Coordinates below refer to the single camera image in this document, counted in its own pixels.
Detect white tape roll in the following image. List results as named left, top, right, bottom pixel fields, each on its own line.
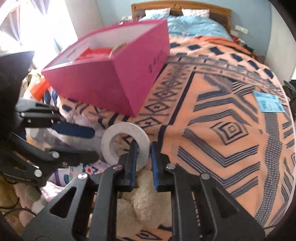
left=101, top=122, right=151, bottom=171

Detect watch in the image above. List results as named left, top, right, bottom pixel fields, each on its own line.
left=26, top=128, right=105, bottom=156

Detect white fluffy plush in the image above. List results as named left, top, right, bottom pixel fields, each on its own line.
left=116, top=169, right=172, bottom=237

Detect orange capped bottle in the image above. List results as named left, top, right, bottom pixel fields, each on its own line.
left=29, top=78, right=50, bottom=101

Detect pink cardboard box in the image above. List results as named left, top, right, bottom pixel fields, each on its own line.
left=42, top=20, right=170, bottom=116

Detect red packet in box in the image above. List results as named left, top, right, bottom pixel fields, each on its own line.
left=76, top=48, right=112, bottom=60

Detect brown tape roll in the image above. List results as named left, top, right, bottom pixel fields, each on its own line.
left=109, top=43, right=126, bottom=59

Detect orange patterned blanket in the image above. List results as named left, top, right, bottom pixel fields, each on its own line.
left=44, top=37, right=295, bottom=233

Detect blue paper card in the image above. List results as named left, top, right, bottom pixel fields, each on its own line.
left=253, top=91, right=285, bottom=113

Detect left white pillow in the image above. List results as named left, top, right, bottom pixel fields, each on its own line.
left=145, top=8, right=171, bottom=16

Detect white pillow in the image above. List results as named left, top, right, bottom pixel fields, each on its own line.
left=145, top=8, right=171, bottom=16
left=182, top=9, right=210, bottom=18

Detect right white pillow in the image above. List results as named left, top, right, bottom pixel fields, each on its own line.
left=182, top=9, right=210, bottom=18

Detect wooden bed headboard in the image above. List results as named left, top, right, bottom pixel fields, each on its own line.
left=131, top=1, right=232, bottom=33

